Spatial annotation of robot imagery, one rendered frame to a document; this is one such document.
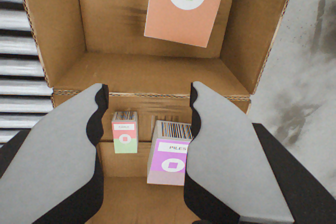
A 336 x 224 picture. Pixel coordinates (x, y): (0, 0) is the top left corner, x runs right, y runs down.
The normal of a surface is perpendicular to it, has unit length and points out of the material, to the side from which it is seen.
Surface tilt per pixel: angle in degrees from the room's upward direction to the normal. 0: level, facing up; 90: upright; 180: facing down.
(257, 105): 0
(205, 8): 0
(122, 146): 0
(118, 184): 89
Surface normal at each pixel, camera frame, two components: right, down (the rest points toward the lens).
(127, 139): 0.07, 0.51
